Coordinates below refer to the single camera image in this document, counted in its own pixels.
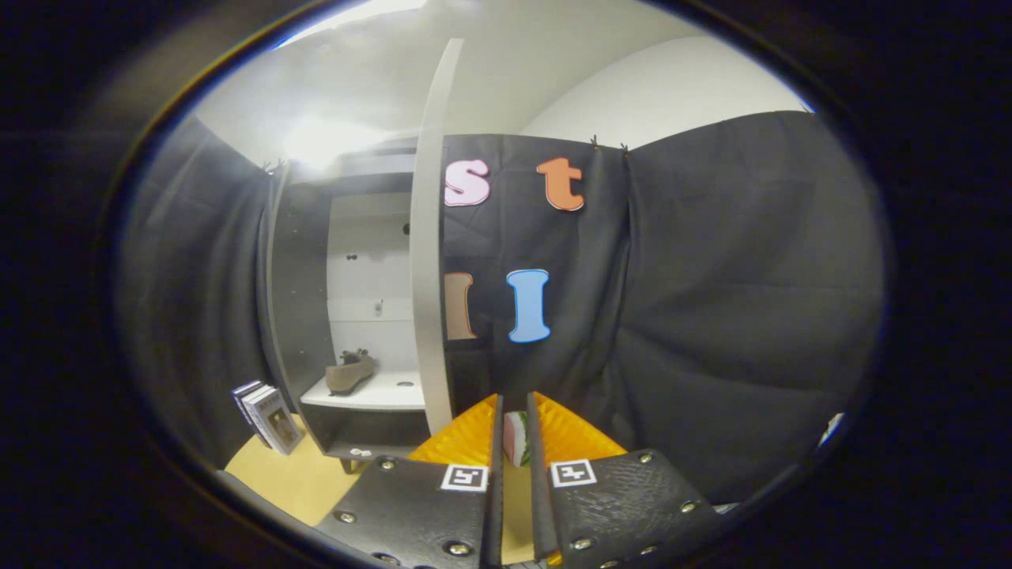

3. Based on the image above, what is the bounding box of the brown fuzzy shoe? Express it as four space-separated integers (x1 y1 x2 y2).
326 349 378 396

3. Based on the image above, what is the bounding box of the watermelon pattern toy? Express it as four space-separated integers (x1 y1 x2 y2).
504 410 532 469

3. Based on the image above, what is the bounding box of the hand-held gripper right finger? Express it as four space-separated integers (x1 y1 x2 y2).
527 391 724 569

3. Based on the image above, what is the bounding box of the dark grey shoe cabinet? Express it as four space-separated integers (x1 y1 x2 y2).
257 134 444 475

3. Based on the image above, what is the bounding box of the black backdrop cloth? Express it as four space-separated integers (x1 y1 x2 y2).
119 111 886 507

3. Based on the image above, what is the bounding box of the grey cover book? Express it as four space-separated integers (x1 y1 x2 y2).
244 386 305 456

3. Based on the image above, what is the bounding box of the blue spine book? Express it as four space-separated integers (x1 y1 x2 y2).
232 381 270 447

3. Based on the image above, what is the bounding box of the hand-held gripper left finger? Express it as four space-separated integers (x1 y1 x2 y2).
316 393 504 569

